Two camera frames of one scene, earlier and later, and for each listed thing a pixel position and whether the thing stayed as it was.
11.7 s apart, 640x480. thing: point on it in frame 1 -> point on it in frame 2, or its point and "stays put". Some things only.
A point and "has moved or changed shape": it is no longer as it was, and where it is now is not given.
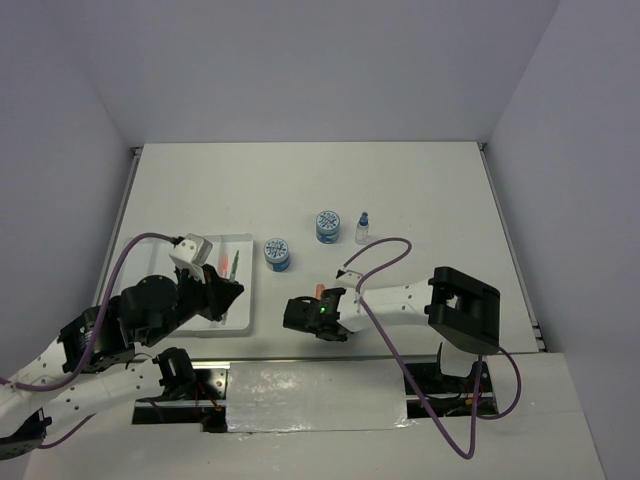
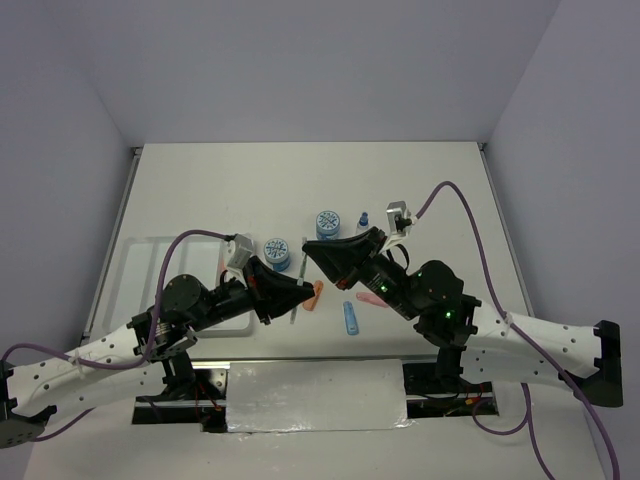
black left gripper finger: x=222 y=286 -> x=274 y=290
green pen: x=232 y=279 has moved or changed shape
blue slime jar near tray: x=276 y=255 stays put
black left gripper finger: x=222 y=294 -> x=273 y=307
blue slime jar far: x=327 y=227 stays put
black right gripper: x=343 y=337 -> x=341 y=256
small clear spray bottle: x=362 y=230 stays put
